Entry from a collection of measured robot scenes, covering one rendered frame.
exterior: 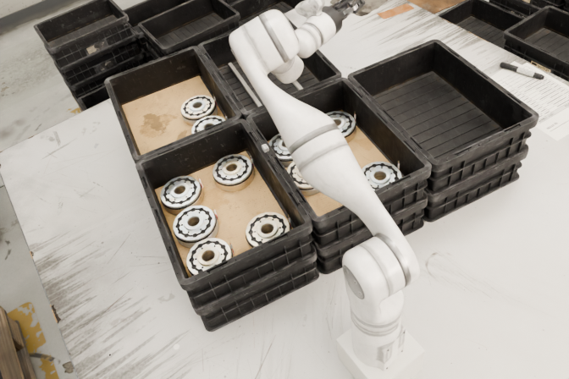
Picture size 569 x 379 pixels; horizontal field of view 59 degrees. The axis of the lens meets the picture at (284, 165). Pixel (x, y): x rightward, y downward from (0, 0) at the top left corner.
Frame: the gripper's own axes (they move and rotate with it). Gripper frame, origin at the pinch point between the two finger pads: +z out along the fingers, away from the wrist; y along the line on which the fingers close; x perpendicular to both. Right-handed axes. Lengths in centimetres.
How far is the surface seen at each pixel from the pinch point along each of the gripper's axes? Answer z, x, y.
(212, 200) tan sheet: -59, -20, -17
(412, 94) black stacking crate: 1.0, -31.6, 3.1
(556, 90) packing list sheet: 37, -57, 23
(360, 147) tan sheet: -24.5, -30.8, 1.9
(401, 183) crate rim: -37, -31, 23
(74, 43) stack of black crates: -14, 27, -153
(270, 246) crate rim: -66, -25, 11
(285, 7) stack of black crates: 81, -14, -119
